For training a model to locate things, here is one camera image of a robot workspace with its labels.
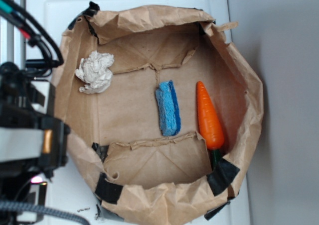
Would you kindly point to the white paper ball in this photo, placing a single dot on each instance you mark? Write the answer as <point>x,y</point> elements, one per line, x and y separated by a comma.
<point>95,73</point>

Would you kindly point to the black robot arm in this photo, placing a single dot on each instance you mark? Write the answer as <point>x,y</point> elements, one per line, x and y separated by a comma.
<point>32,140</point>

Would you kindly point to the brown paper bag tray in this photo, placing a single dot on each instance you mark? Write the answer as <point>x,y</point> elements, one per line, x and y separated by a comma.
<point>116,143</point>

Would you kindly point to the blue sponge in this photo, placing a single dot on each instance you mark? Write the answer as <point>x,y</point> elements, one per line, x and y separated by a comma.
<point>169,116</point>

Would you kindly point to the orange toy carrot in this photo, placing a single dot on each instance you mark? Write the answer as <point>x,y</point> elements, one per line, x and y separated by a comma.
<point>209,125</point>

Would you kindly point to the aluminium rail frame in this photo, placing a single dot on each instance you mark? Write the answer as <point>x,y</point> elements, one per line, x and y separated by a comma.
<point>13,42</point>

